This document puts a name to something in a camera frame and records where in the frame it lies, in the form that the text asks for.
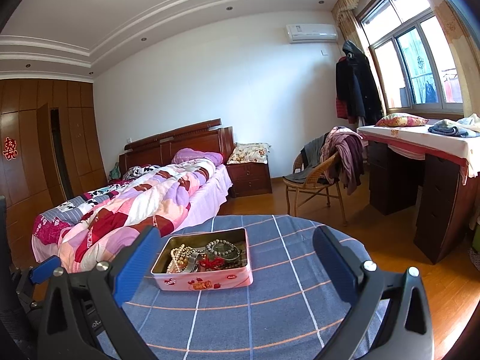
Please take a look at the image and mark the silver mesh band watch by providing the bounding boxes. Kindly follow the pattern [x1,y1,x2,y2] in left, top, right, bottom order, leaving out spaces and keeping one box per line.
[184,250,200,273]

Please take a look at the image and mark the red string cord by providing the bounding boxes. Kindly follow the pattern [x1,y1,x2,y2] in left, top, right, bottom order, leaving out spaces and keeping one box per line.
[197,254,226,272]

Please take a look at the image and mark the dark stone bead bracelet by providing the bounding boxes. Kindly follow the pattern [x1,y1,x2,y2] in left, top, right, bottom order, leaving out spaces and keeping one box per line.
[205,238,243,261]

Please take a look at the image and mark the blue plaid tablecloth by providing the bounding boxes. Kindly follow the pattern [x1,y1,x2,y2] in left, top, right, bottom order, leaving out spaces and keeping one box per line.
[123,215,350,359]

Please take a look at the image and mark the wooden wardrobe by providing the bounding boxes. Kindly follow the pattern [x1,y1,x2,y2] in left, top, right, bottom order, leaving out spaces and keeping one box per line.
[1,79,107,247]

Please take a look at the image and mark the pink cookie tin box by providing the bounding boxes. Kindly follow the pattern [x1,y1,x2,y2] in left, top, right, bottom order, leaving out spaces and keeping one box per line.
[151,228,254,292]

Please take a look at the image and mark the bed with pink quilt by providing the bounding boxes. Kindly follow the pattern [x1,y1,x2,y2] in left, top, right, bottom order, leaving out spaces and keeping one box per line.
[32,119,233,273]

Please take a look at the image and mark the dark wooden desk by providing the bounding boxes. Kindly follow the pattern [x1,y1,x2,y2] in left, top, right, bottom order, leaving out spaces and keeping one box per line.
[357,125,479,263]

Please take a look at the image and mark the wicker chair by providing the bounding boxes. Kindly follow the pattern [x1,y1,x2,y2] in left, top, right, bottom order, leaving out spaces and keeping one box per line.
[282,153,347,226]

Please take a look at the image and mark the clothes draped on chair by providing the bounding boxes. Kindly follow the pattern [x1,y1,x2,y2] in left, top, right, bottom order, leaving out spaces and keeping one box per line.
[284,126,364,195]

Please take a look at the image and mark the wooden nightstand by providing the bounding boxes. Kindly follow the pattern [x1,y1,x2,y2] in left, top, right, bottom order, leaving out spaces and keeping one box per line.
[226,163,272,197]

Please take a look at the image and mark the floral pillow on desk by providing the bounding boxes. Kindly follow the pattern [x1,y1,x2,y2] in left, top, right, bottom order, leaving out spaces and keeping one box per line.
[375,112,429,128]

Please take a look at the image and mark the folded clothes on desk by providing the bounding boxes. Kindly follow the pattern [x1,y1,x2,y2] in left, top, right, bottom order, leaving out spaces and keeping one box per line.
[428,113,480,138]

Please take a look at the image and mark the hanging dark coats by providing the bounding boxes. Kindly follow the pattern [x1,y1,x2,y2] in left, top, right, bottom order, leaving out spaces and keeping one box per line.
[336,40,383,126]

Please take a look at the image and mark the window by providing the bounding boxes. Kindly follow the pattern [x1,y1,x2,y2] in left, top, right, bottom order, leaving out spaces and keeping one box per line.
[360,0,463,115]

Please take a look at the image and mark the white air conditioner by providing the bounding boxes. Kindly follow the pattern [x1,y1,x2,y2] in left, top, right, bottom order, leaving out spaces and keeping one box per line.
[286,24,338,44]

